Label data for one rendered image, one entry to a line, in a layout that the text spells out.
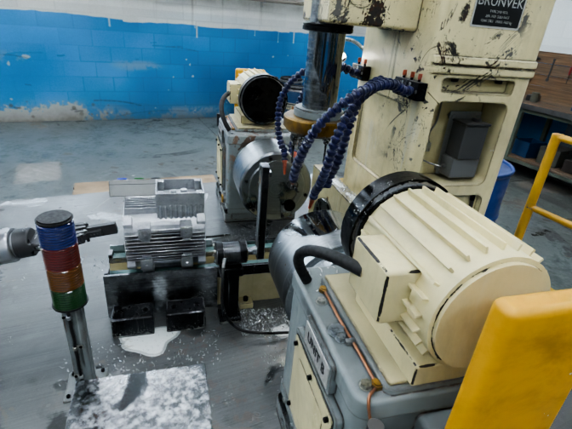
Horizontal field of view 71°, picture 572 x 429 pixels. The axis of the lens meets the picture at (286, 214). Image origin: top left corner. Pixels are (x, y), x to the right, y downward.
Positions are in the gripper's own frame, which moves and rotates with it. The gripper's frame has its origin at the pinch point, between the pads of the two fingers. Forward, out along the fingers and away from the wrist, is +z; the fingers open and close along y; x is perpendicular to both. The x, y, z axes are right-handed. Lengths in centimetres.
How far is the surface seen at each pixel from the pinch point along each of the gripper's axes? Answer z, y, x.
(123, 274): 3.6, -7.9, 9.8
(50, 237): -0.1, -33.1, -16.7
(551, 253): 298, 111, 145
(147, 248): 11.1, -9.2, 2.6
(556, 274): 274, 84, 142
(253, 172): 44.3, 20.9, -1.1
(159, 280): 11.8, -8.1, 13.7
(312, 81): 58, -3, -32
